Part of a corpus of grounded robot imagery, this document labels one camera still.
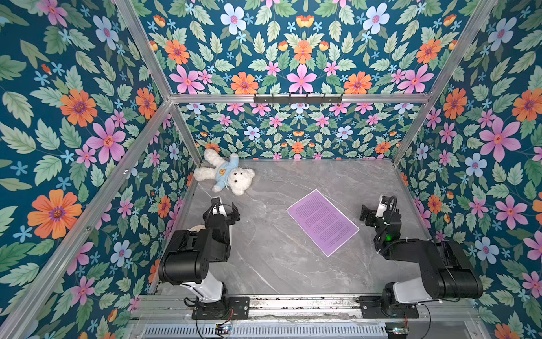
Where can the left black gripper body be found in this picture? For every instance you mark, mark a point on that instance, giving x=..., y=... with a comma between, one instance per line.
x=229, y=220

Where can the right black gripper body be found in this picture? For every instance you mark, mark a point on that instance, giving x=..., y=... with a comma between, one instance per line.
x=372, y=216

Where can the purple printed paper sheet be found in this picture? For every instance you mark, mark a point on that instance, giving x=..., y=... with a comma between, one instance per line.
x=323, y=223

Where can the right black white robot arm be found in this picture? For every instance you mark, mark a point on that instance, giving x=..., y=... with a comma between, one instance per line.
x=445, y=271

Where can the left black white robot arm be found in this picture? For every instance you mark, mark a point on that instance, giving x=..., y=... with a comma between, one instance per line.
x=187, y=258

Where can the beige round toy clock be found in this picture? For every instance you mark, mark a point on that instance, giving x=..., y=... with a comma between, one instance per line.
x=197, y=228

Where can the white teddy bear blue shirt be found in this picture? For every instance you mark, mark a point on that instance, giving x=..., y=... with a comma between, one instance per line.
x=225, y=173

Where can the white ventilation grille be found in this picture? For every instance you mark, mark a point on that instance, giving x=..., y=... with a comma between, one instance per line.
x=266, y=330

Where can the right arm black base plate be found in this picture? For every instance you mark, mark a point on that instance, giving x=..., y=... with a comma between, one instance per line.
x=374, y=307

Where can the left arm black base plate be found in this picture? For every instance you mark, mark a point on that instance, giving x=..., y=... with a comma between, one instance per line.
x=220, y=308

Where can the aluminium front mounting rail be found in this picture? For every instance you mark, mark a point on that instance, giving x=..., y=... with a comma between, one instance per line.
x=321, y=307

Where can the black hook rail on frame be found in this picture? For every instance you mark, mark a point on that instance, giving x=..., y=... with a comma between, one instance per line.
x=297, y=99

